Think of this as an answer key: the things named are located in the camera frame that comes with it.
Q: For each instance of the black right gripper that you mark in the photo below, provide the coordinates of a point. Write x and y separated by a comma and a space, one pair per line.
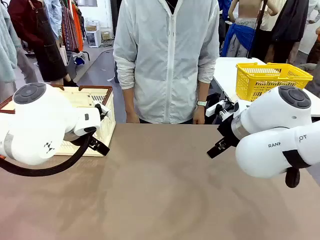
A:
228, 132

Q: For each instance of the person's left forearm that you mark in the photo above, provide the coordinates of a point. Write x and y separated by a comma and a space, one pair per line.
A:
202, 92

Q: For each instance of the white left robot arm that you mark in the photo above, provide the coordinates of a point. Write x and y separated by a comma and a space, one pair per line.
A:
37, 125

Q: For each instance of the person's right forearm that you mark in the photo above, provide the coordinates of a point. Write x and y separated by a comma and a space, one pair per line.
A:
129, 102

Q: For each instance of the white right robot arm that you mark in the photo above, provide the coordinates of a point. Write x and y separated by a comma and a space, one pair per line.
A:
275, 110

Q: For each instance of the yellow plastic shopping basket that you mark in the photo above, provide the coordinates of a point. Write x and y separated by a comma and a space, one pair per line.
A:
250, 85

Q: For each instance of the person's left hand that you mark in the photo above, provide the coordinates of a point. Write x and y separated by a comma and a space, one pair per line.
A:
198, 116

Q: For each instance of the person's right hand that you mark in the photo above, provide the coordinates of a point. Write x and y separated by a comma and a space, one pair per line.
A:
132, 119

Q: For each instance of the cream crate with brown rim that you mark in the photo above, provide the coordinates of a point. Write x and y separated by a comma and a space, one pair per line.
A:
107, 125

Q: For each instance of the silver wristwatch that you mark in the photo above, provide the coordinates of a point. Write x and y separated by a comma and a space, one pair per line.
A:
201, 103

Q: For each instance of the white side table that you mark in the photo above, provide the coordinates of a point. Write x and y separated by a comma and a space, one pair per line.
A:
225, 72

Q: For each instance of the blue cloth on rack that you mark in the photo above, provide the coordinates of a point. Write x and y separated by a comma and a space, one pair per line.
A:
79, 60

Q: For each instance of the small cardboard box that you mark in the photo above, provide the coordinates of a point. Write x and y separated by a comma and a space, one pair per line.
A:
105, 35

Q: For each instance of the white floor appliance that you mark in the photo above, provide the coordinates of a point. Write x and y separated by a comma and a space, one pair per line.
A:
93, 35

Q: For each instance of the orange hanging garment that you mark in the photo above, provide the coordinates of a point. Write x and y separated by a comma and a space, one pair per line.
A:
78, 27

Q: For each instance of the black stand pole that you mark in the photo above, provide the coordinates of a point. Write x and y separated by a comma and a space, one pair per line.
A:
255, 32

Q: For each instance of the striped hanging garment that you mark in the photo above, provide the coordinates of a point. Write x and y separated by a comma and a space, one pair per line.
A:
68, 27

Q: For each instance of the mannequin with black apron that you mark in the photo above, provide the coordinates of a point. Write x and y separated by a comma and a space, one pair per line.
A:
37, 32

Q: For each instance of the mannequin with blue wrap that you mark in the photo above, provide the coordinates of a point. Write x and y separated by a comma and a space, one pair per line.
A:
247, 15

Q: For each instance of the light teal fuzzy garment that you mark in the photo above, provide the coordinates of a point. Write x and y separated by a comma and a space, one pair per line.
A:
7, 45

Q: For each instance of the light blue hanging shirt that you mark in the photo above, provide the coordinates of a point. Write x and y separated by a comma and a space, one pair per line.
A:
53, 15

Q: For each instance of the cream hanging shirt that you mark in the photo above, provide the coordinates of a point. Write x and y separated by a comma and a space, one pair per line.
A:
271, 18

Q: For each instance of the black hanging garment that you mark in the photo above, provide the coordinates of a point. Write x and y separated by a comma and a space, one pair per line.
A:
290, 20

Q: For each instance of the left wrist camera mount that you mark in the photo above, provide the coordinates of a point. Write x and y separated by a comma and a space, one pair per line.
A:
100, 110

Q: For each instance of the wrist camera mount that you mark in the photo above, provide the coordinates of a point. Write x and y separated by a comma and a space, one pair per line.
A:
100, 110
212, 108

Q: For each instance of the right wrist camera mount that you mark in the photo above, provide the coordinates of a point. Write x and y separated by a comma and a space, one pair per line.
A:
212, 108

